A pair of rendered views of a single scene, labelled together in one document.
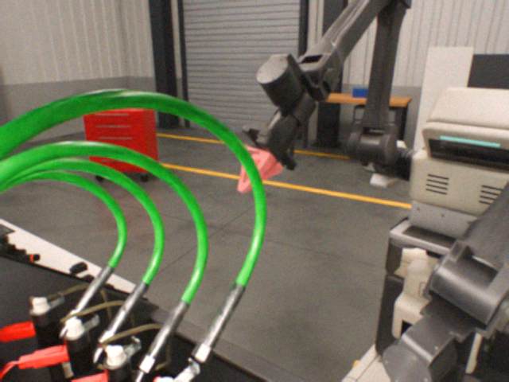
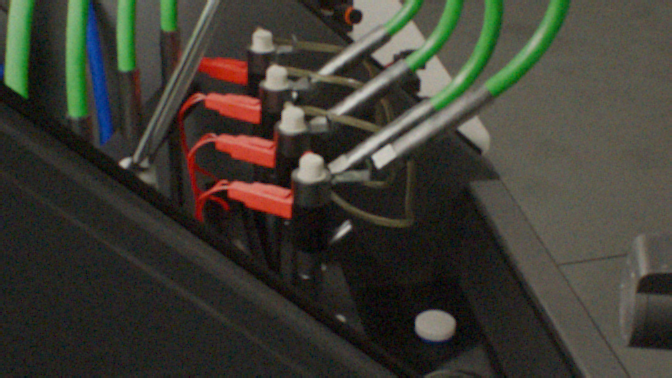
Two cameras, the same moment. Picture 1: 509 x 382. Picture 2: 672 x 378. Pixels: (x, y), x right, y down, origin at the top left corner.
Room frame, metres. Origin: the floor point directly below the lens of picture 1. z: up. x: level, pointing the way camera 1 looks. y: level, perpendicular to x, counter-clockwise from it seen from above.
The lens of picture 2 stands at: (-0.28, -0.49, 1.57)
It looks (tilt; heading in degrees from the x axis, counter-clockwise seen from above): 29 degrees down; 44
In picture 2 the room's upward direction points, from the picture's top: 2 degrees clockwise
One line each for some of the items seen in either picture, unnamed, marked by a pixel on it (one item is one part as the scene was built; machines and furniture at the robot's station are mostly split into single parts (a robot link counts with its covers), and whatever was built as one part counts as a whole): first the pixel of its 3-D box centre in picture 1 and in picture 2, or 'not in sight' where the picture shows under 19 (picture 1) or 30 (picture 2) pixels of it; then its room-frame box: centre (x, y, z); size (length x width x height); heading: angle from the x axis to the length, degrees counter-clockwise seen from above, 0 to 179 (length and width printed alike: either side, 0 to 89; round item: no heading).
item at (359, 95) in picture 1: (347, 122); not in sight; (5.49, -1.35, 0.51); 1.60 x 0.70 x 1.03; 62
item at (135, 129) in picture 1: (123, 144); not in sight; (4.51, 1.61, 0.43); 0.70 x 0.46 x 0.86; 87
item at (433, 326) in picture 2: not in sight; (435, 326); (0.55, 0.18, 0.84); 0.04 x 0.04 x 0.01
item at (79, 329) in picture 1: (75, 331); (276, 84); (0.38, 0.22, 1.14); 0.02 x 0.02 x 0.03
